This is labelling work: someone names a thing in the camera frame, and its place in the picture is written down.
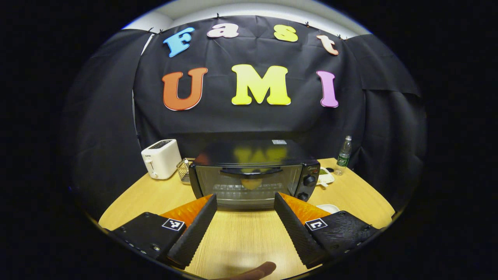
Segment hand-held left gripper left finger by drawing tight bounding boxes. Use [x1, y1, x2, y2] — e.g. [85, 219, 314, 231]
[111, 193, 217, 270]

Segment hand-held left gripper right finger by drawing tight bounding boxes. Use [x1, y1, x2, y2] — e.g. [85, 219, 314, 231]
[274, 192, 380, 270]

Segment black electric oven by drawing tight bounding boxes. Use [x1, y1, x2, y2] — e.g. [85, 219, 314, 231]
[189, 139, 321, 210]

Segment white divided plate with beans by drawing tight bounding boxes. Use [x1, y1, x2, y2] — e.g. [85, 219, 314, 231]
[317, 166, 335, 186]

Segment white toaster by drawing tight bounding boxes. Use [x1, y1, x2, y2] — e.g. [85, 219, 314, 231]
[141, 139, 182, 180]

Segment clear plastic water bottle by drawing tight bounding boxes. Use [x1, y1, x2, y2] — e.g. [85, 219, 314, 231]
[335, 135, 353, 176]

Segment small wire basket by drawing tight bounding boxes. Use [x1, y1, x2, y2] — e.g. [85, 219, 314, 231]
[176, 157, 195, 184]

